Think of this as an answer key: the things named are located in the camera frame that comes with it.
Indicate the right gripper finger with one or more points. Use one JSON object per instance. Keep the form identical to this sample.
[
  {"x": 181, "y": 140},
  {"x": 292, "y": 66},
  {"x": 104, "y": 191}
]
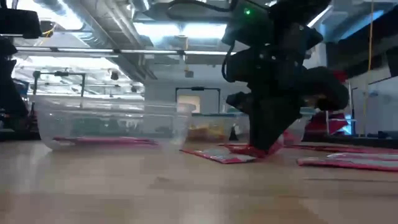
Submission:
[
  {"x": 284, "y": 118},
  {"x": 259, "y": 124}
]

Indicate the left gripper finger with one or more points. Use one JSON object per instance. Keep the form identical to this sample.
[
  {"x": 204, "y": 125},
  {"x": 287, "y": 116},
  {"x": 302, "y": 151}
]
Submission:
[{"x": 11, "y": 93}]

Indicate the large clear plastic container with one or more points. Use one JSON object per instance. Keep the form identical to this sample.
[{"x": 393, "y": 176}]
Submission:
[
  {"x": 93, "y": 109},
  {"x": 306, "y": 124}
]

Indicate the long red candy packet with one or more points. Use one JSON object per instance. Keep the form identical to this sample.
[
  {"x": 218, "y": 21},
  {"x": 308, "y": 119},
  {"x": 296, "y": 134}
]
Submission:
[
  {"x": 245, "y": 151},
  {"x": 109, "y": 140},
  {"x": 342, "y": 148}
]

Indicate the yellow candy packet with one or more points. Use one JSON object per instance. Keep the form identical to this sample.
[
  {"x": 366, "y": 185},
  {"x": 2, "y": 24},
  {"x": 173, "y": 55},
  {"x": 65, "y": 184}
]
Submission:
[{"x": 208, "y": 132}]

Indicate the small clear plastic container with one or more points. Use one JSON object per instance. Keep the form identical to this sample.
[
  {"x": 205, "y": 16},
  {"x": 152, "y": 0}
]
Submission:
[{"x": 199, "y": 121}]

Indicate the long red white candy strip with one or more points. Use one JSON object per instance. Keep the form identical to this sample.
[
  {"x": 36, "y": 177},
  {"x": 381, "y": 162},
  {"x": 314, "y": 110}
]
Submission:
[{"x": 342, "y": 164}]

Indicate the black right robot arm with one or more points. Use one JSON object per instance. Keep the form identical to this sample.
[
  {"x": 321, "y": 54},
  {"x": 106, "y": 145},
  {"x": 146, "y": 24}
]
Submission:
[{"x": 280, "y": 21}]

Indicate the cluttered storage shelf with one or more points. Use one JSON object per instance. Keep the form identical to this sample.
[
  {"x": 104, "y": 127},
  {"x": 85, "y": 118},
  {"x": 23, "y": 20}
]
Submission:
[{"x": 32, "y": 124}]

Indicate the metal shelf rack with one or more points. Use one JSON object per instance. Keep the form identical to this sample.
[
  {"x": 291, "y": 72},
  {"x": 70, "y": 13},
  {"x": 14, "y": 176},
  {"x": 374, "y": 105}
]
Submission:
[{"x": 326, "y": 124}]

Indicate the red storage bin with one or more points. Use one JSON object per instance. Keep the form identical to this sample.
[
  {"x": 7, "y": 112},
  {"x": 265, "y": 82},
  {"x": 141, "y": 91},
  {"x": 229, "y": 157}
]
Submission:
[
  {"x": 335, "y": 126},
  {"x": 341, "y": 76}
]

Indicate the long tube light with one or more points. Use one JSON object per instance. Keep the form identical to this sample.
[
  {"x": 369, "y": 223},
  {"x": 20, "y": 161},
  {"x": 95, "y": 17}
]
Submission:
[{"x": 93, "y": 50}]

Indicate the ceiling cylinder fixture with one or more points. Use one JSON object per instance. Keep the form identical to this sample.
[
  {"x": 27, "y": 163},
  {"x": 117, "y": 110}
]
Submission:
[{"x": 181, "y": 42}]

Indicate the ceiling light panel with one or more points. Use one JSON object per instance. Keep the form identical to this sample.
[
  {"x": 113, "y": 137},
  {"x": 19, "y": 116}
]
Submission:
[{"x": 180, "y": 29}]

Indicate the black background stand frame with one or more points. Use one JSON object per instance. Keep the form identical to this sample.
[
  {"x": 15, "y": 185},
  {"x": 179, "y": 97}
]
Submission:
[{"x": 36, "y": 87}]

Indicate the black rectangular doorway frame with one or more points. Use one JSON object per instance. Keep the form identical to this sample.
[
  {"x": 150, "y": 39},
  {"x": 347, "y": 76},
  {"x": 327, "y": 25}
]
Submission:
[{"x": 199, "y": 88}]

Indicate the small dark wall box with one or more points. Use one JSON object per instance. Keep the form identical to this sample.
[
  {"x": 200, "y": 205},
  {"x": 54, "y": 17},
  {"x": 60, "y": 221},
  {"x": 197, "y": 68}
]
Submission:
[{"x": 188, "y": 73}]

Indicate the small ceiling camera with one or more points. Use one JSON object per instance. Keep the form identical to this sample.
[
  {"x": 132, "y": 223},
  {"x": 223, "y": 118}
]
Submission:
[{"x": 114, "y": 74}]

